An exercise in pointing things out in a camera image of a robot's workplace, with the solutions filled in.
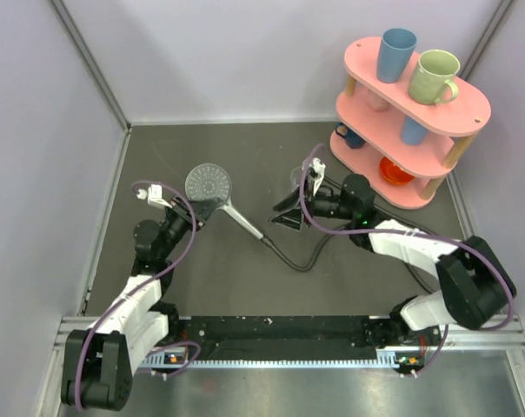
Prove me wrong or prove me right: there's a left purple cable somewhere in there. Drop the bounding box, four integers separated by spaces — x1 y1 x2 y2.
73 180 203 412

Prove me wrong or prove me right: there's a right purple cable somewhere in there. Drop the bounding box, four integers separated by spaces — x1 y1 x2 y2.
299 142 515 379

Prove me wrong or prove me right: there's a dark blue mug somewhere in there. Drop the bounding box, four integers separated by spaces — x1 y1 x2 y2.
335 122 366 149

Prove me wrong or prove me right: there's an orange bowl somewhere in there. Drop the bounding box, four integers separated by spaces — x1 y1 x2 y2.
379 156 415 186

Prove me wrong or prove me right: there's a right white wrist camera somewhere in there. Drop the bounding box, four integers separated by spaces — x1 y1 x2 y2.
302 157 326 195

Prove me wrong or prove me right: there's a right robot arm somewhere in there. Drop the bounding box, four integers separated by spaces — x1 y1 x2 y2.
271 173 516 344

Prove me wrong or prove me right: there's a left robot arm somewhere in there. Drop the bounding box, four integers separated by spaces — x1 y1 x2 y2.
60 198 220 411

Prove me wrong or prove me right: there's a green mug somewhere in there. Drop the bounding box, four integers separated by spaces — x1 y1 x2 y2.
408 50 461 105

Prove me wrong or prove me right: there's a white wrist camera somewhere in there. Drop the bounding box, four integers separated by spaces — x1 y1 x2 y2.
136 184 171 209
302 157 326 195

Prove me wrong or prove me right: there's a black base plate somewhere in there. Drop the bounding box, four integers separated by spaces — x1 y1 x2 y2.
178 315 376 361

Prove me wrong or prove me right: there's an aluminium rail frame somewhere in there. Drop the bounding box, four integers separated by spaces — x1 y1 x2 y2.
40 314 525 417

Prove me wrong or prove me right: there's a grey shower head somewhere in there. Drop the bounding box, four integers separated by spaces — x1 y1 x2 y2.
184 162 264 241

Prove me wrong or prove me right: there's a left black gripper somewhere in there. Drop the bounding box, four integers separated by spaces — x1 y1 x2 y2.
159 195 221 258

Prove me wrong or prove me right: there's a clear plastic cup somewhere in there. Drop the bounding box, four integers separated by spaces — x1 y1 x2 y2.
289 166 306 193

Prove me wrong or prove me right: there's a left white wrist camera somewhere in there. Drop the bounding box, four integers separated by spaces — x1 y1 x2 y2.
136 184 171 209

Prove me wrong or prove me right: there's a blue tumbler on top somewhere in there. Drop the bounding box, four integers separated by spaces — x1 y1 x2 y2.
376 28 417 83

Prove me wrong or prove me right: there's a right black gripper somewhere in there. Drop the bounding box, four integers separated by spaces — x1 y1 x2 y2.
271 176 356 231

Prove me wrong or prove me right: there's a pink cup middle shelf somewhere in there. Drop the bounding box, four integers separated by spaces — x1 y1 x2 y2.
367 89 390 112

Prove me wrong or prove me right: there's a blue cup middle shelf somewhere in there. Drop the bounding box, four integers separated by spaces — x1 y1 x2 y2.
400 116 429 146

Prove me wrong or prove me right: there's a purple cable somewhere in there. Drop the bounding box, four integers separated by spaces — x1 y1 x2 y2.
73 180 203 412
299 142 515 379

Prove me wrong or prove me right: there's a black shower hose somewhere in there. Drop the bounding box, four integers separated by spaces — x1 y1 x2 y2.
260 162 446 296

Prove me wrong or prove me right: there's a pink three-tier shelf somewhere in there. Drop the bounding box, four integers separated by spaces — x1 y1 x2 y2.
329 36 491 209

